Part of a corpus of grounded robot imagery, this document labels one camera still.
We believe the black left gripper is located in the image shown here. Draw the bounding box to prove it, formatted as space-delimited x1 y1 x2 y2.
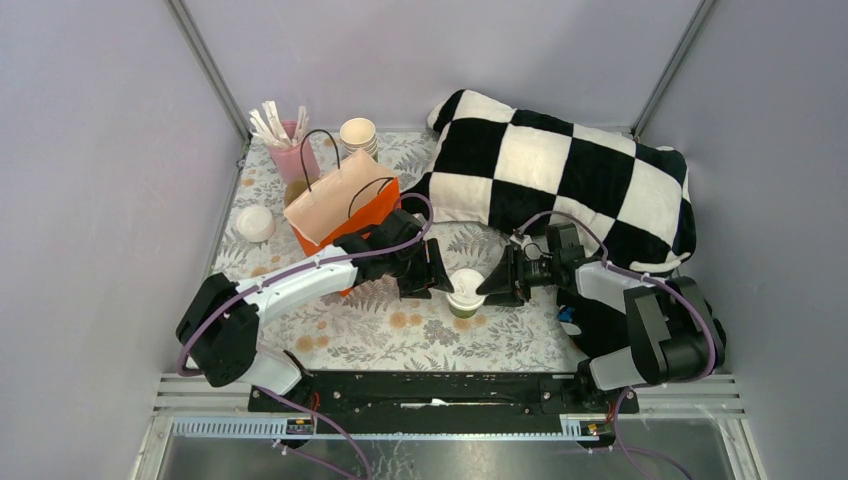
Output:
387 237 453 298

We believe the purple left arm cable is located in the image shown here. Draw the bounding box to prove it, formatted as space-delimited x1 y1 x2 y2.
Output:
176 193 435 480

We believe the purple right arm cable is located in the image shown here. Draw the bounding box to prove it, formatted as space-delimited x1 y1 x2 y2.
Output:
513 210 719 480

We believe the white plastic cup lid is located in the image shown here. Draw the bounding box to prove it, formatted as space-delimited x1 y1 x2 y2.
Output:
447 268 485 302

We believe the brown cardboard cup carrier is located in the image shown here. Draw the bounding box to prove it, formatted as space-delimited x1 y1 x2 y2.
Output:
284 179 309 206

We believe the pink straw holder cup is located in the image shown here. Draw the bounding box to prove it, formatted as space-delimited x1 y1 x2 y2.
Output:
266 141 321 186

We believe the black white checkered blanket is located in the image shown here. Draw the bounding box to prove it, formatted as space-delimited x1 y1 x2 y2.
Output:
402 89 697 273

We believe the orange paper bag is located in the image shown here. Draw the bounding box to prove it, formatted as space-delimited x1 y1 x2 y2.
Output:
283 149 400 268

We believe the black cloth bundle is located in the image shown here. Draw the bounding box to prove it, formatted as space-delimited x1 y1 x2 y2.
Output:
556 284 727 382

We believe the blue white small object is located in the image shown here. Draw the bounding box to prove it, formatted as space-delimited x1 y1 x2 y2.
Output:
557 306 582 337

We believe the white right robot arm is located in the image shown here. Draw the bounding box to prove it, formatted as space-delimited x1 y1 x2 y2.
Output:
476 224 725 412

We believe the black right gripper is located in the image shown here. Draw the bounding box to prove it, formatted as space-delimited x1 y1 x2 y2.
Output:
475 245 559 308

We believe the floral patterned table mat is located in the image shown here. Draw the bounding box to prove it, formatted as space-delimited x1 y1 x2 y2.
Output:
213 141 583 372

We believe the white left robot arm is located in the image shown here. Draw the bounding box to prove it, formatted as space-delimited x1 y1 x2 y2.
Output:
176 210 454 411

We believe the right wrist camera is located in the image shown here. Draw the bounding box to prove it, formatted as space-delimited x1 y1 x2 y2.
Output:
510 234 544 260

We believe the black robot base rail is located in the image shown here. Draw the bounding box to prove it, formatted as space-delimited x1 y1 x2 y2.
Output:
285 370 619 435

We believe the stack of green paper cups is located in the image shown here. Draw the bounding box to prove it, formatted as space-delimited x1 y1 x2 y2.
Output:
339 117 378 160

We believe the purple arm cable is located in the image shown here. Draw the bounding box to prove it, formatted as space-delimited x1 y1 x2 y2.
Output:
513 210 719 480
176 193 435 480

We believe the green paper coffee cup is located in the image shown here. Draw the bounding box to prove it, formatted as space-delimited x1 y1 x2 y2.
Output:
447 297 484 319

